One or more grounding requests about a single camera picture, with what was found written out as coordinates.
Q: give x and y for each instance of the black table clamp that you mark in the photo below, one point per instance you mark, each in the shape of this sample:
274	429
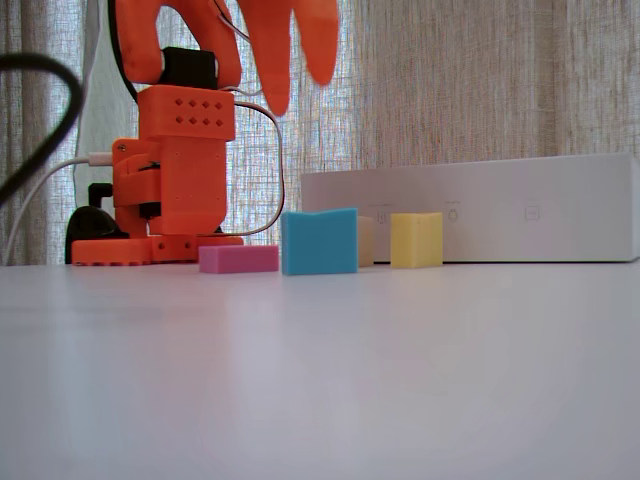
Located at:
90	225

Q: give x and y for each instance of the beige foam cuboid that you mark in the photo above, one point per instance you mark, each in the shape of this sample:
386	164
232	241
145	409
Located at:
366	240

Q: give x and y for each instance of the yellow foam cuboid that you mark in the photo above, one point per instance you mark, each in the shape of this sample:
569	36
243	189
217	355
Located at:
415	242

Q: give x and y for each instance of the white cardboard box bin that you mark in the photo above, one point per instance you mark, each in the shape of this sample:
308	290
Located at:
500	210

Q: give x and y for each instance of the beige woven curtain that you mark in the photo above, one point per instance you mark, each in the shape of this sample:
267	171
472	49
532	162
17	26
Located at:
450	75

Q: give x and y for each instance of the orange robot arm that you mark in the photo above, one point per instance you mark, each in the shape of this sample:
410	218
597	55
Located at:
185	175

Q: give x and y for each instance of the orange moving gripper finger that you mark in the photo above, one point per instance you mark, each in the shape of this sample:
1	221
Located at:
272	50

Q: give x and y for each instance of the blue foam cuboid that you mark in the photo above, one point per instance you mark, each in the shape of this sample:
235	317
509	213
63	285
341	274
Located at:
320	245

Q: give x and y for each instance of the pink foam cuboid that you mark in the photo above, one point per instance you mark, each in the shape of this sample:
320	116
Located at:
235	260

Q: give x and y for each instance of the orange fixed gripper finger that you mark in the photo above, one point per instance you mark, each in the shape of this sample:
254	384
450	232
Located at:
317	40

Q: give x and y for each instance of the light grey fabric sheet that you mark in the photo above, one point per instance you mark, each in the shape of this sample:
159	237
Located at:
100	75

